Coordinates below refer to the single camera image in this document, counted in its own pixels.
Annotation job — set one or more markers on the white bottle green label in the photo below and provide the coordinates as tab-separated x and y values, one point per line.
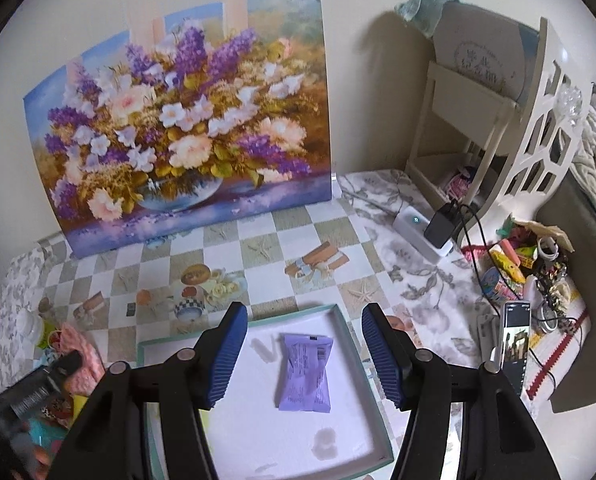
30	327

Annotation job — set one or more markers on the yellow sponge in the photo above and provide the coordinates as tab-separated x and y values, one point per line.
80	405

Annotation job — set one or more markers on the floral painting canvas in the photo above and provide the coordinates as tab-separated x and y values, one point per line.
178	135

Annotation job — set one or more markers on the white power strip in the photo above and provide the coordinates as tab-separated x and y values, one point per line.
408	222

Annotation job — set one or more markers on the black charger plug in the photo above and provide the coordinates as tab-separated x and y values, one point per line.
440	225

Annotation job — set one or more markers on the clear plastic tray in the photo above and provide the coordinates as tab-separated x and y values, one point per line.
278	442

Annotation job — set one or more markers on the purple packet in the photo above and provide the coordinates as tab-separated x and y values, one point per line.
305	375

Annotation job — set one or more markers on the grey-green sofa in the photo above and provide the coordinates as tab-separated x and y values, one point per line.
582	270

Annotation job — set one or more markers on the white cardboard box round print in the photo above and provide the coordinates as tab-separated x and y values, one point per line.
482	55

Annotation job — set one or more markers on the teal cloth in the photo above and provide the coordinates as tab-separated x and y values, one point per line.
420	10

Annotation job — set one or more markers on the smartphone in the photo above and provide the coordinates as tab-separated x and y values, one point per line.
515	345

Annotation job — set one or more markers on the yellow snack packet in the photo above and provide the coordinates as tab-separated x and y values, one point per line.
507	262

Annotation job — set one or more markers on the pink crocheted cloth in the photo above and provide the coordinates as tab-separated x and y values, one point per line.
85	375

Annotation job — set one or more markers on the red white striped mat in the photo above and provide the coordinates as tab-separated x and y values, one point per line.
552	355

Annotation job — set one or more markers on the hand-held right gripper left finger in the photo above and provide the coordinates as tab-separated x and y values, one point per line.
225	360

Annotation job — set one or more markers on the colourful tape roll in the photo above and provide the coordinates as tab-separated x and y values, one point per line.
500	285

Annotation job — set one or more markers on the white openwork shelf rack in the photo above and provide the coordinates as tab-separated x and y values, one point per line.
542	125

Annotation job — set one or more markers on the white flat device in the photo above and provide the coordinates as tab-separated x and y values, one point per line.
487	332

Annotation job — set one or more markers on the cream knit blanket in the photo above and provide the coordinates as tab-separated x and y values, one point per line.
595	165

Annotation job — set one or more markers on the checkered printed tablecloth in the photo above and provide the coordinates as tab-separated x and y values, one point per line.
328	280

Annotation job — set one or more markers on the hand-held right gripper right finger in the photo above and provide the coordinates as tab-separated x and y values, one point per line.
383	360

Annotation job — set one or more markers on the pink package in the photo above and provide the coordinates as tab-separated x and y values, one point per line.
456	182

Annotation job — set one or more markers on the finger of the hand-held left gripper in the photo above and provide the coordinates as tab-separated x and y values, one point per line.
45	379

